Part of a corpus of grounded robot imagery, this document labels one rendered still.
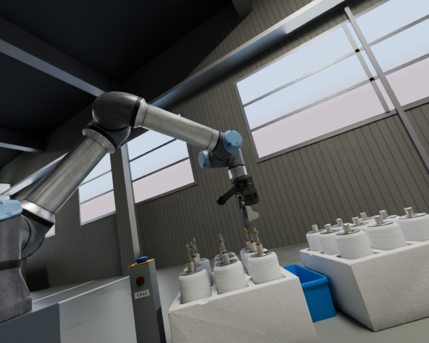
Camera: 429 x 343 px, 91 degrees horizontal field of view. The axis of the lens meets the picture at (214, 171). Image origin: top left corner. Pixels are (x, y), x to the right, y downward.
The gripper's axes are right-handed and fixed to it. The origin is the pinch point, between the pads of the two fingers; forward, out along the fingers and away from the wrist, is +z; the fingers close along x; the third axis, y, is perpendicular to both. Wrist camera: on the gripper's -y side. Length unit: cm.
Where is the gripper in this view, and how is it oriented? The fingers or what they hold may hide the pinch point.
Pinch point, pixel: (246, 227)
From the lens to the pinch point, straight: 87.6
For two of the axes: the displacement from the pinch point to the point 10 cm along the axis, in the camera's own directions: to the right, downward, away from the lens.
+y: 9.7, -2.2, 0.3
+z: 2.3, 9.4, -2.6
